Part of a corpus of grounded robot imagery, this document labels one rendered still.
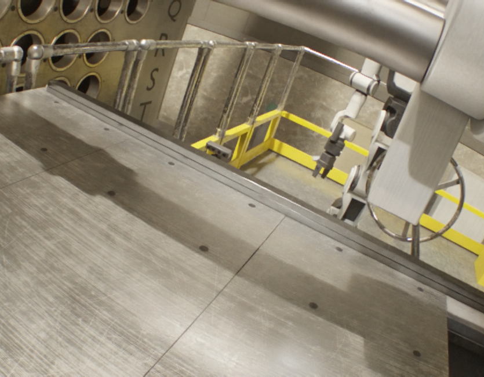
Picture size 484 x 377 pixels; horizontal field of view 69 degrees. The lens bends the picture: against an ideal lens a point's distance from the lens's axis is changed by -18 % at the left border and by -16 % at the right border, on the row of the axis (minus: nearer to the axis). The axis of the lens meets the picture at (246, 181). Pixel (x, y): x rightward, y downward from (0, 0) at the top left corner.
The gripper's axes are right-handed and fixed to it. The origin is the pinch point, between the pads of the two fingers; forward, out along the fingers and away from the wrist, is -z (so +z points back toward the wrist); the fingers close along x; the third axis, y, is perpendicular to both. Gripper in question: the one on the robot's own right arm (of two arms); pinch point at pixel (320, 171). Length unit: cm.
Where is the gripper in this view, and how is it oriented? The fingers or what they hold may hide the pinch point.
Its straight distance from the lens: 205.9
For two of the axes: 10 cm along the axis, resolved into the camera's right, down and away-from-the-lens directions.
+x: -5.5, -0.5, -8.3
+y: 7.1, 5.0, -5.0
